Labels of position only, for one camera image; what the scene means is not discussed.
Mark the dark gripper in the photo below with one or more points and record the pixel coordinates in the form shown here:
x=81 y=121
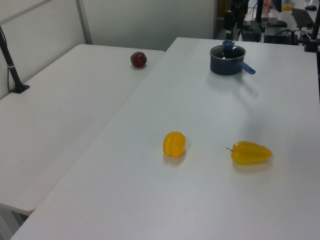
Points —
x=238 y=2

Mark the glass lid with blue knob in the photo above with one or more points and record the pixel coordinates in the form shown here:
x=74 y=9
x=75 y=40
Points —
x=228 y=45

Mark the black monitor stand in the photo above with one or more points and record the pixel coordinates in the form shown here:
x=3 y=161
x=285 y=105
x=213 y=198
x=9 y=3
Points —
x=259 y=12

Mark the black electronics box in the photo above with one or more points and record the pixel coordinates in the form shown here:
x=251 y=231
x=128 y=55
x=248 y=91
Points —
x=277 y=36

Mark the dark blue saucepan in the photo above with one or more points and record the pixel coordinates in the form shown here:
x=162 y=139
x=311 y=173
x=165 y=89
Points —
x=225 y=68

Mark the black keyboard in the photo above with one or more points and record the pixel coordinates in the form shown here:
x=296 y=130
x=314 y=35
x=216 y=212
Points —
x=303 y=17

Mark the long yellow pepper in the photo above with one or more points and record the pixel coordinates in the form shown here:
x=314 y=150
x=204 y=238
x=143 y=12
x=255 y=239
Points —
x=251 y=153

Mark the round yellow bell pepper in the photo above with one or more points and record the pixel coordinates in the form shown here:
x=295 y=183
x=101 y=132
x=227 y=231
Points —
x=174 y=144

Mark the black pole with foot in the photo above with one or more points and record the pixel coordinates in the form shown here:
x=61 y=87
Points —
x=12 y=72

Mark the black camera stand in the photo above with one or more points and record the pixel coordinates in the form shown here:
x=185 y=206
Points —
x=312 y=40

